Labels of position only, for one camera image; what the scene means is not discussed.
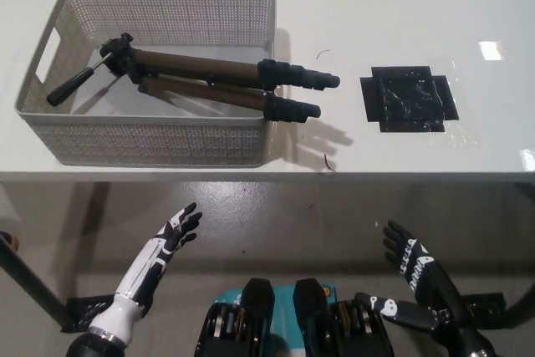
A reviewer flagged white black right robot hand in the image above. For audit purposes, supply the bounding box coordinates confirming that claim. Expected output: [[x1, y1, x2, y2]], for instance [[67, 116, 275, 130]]
[[354, 218, 495, 357]]

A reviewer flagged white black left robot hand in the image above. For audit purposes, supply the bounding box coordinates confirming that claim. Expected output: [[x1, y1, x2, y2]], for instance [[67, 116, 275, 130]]
[[88, 201, 204, 344]]

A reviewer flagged bronze black camera tripod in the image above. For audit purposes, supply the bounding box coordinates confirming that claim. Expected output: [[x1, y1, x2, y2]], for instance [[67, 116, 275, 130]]
[[46, 33, 342, 123]]

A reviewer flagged black teal robot torso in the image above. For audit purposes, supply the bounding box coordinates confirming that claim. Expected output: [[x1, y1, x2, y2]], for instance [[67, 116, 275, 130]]
[[196, 277, 396, 357]]

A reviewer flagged black metal table leg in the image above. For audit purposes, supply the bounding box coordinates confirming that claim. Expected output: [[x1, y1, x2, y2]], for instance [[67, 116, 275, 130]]
[[503, 285, 535, 329], [0, 231, 74, 329]]

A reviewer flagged grey perforated plastic basket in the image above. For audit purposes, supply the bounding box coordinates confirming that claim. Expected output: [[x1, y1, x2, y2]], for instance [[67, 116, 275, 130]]
[[15, 0, 278, 168]]

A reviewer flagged black tape square patch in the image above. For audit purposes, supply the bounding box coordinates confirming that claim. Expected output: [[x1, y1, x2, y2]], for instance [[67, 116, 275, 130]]
[[359, 64, 461, 135]]

